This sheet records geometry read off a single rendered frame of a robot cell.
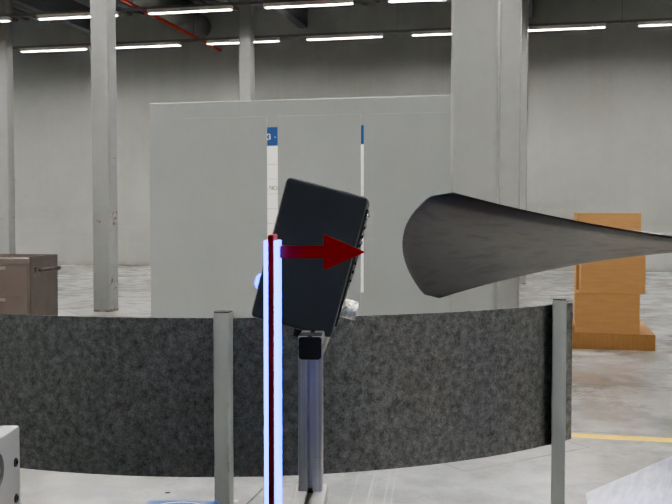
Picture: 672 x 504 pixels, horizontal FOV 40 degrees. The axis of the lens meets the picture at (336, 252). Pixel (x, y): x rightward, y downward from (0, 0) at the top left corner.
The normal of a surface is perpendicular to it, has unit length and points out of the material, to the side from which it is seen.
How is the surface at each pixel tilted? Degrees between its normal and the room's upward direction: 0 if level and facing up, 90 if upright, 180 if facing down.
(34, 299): 90
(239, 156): 90
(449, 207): 161
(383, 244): 90
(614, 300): 90
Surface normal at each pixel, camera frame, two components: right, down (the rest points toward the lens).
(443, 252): 0.00, 0.96
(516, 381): 0.56, 0.04
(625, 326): -0.25, 0.04
